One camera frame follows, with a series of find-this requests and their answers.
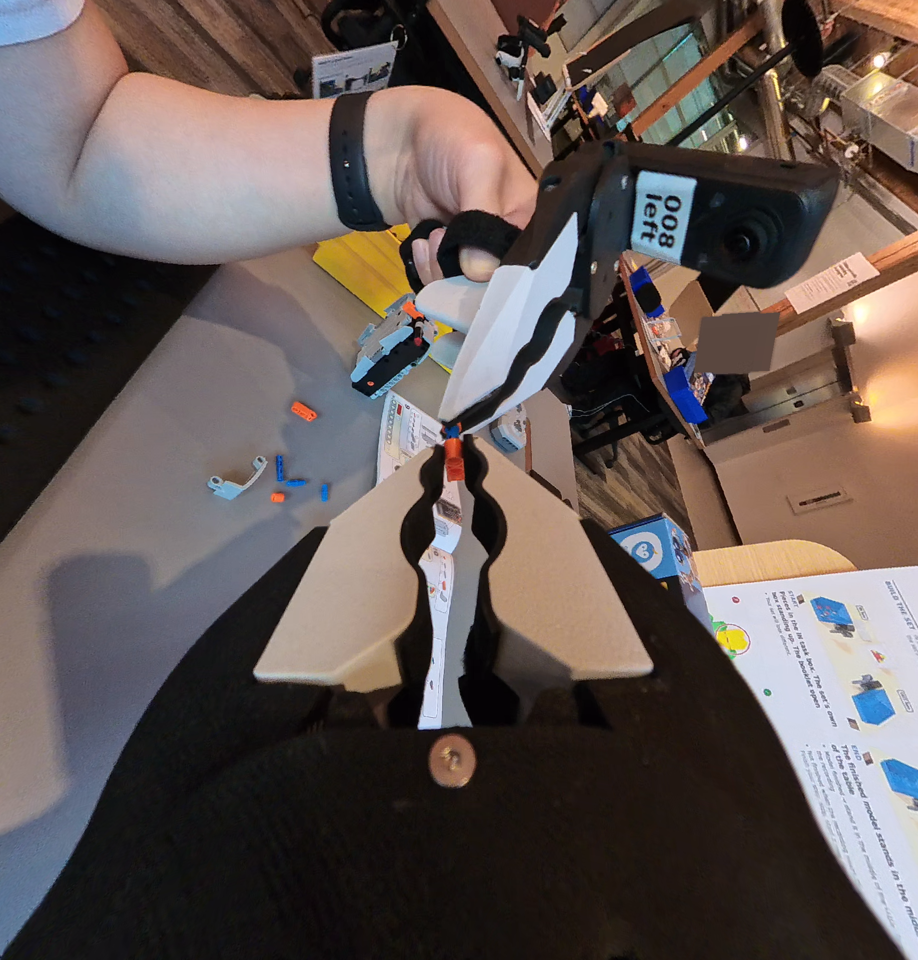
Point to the long pale background table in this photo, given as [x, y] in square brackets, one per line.
[481, 82]

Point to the blue toy box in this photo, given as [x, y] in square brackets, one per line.
[653, 551]

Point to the white printed task sheet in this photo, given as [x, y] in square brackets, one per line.
[841, 675]

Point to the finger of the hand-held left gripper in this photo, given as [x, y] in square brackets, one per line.
[504, 330]
[545, 367]

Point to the orange connector brick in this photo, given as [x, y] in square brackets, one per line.
[454, 461]

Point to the person's left forearm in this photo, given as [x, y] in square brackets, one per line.
[204, 172]

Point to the pale wooden board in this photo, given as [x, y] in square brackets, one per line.
[773, 562]

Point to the printed photo poster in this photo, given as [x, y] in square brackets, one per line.
[354, 71]

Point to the blue plastic bin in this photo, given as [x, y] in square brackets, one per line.
[642, 285]
[687, 394]

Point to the instruction booklet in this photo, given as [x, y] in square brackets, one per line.
[406, 442]

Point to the rectangular silver air duct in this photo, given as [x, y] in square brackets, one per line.
[886, 120]

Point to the yellow plastic parts bin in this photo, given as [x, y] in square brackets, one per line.
[354, 262]

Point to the white wall vent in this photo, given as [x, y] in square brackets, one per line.
[818, 500]

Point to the pale grey curved brick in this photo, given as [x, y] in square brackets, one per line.
[230, 489]

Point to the grey black brick model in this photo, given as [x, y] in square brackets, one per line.
[387, 367]

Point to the grey desk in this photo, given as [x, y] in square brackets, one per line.
[166, 600]

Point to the long background workbench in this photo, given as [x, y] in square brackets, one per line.
[653, 352]

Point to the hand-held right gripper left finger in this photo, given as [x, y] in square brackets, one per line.
[354, 600]

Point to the person's left hand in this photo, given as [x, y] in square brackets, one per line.
[444, 150]

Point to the grey motor block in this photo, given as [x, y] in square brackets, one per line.
[507, 433]

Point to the black backpack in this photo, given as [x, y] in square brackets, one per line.
[601, 375]

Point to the small orange brick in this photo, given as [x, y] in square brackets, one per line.
[303, 411]

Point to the beige cardboard divider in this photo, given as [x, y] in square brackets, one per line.
[687, 311]

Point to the spare gripper device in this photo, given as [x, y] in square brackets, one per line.
[513, 60]

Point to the black dotted mat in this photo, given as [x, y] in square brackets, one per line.
[54, 360]

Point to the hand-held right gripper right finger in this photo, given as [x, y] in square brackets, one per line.
[564, 600]

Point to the black wrist band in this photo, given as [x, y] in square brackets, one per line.
[350, 172]

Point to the metal wall fixture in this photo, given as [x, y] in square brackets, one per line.
[848, 367]

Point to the white paper notice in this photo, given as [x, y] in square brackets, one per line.
[833, 283]

